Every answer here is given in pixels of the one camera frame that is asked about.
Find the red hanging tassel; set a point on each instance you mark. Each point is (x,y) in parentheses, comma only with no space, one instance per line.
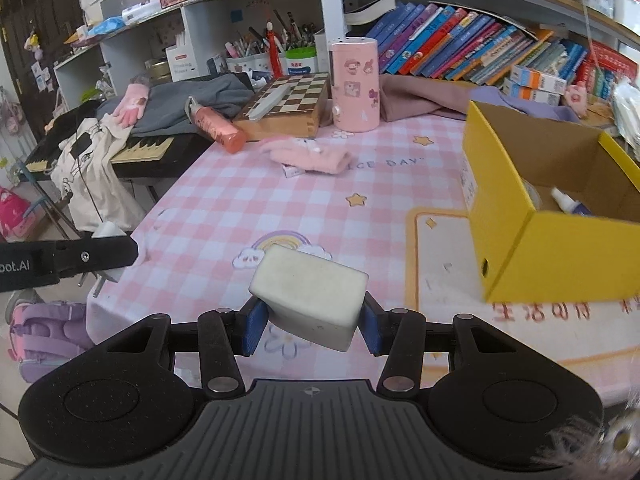
(272,45)

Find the white and pink desk mat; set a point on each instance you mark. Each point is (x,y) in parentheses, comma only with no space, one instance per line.
(445,280)

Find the grey cloth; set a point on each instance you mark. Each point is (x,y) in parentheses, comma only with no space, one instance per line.
(200,97)

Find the yellow cardboard box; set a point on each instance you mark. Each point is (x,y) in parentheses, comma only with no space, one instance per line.
(560,260)

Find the pink checkered desktop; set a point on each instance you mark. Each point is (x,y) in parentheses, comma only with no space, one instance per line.
(210,220)

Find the dark wooden door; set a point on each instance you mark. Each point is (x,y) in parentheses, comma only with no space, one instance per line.
(40,20)

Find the blue tissue pack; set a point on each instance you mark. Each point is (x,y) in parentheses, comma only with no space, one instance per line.
(106,26)

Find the green and white cup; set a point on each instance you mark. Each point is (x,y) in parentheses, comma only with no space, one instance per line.
(301,62)

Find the fuzzy clothing with button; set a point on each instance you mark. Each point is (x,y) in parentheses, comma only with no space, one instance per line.
(620,452)

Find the pink pig plush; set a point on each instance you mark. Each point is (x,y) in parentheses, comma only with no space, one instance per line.
(576,100)

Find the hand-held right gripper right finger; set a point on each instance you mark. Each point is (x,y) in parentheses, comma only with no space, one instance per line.
(370,330)

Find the orange pink bottle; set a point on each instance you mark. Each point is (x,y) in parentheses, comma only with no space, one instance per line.
(217,130)

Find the white and blue spray bottle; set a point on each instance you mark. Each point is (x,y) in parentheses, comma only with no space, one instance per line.
(567,202)

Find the purple backpack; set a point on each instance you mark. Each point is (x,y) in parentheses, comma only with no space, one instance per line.
(45,335)

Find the wooden chessboard box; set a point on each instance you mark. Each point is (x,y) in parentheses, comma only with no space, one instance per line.
(295,95)

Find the red boxed book set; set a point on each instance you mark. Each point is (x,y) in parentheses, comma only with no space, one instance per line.
(610,65)

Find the white patterned cup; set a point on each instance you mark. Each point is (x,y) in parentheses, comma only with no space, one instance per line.
(247,66)

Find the white shelf unit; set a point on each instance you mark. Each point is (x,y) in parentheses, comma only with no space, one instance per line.
(330,0)

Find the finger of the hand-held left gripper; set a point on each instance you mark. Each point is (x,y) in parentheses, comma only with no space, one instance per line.
(100,255)

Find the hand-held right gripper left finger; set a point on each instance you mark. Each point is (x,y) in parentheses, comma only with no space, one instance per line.
(257,327)

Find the pink sticker canister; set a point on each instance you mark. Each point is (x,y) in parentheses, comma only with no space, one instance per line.
(355,90)

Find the white box with red stripe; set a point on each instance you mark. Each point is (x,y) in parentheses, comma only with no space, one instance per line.
(184,62)

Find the pink fluffy glove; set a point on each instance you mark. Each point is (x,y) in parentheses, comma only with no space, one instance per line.
(132,105)
(310,157)

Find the pink bag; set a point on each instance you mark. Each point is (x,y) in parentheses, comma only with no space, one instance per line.
(12,212)

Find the orange and white carton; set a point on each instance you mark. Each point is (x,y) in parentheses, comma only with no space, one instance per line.
(530,94)
(537,77)

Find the black cloth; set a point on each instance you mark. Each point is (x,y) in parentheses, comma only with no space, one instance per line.
(75,120)

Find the row of colourful books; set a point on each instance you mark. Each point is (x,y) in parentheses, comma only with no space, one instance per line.
(450,40)

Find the white rectangular block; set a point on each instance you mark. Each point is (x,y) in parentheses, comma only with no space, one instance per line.
(310,295)

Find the purple cloth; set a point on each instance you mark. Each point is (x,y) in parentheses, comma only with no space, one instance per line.
(510,102)

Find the small white card box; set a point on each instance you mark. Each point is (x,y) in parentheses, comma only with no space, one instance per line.
(292,171)

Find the white printed tote bag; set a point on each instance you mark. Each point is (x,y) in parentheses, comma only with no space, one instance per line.
(95,180)

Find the mauve cloth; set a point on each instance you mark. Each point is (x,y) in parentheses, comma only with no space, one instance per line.
(420,97)

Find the white quilted bag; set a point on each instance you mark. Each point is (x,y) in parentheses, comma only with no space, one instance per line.
(627,110)

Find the bunch of pens and pencils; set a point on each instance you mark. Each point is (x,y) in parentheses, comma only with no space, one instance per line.
(255,40)

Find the black piano keyboard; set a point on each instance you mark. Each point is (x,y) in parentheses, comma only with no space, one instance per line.
(145,150)

